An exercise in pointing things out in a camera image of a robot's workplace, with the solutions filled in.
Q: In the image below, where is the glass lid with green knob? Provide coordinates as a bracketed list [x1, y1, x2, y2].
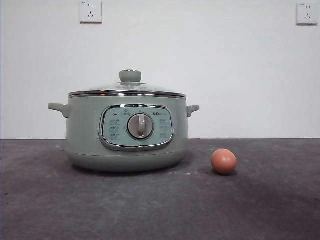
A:
[67, 69, 187, 99]

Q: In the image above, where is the brown egg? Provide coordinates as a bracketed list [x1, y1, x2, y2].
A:
[210, 148, 238, 175]

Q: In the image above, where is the pale green electric pot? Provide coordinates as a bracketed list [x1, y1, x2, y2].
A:
[47, 93, 200, 173]

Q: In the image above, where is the white wall socket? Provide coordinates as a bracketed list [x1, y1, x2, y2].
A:
[79, 0, 103, 25]
[296, 2, 319, 26]

